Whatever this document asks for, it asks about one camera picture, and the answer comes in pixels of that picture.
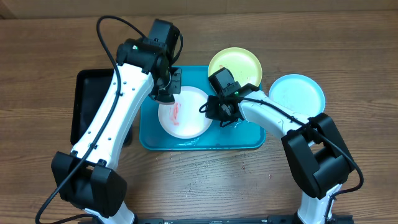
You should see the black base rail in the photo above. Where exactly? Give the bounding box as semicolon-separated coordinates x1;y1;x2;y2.
77;214;355;224

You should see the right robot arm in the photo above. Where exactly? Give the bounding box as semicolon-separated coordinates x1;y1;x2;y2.
199;68;359;223

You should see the green and pink sponge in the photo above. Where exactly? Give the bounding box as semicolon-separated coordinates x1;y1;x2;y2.
154;94;175;105

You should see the yellow green plate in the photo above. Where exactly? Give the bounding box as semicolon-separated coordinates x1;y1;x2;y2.
208;47;262;86

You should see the black plastic tray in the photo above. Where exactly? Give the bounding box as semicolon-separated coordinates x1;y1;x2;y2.
70;68;114;145

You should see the white plate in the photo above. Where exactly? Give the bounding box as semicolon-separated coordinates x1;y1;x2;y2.
158;86;212;139

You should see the light blue plate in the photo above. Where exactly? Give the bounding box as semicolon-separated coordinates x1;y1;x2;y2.
268;74;326;117

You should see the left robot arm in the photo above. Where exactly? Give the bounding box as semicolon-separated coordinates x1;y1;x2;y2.
35;19;183;223

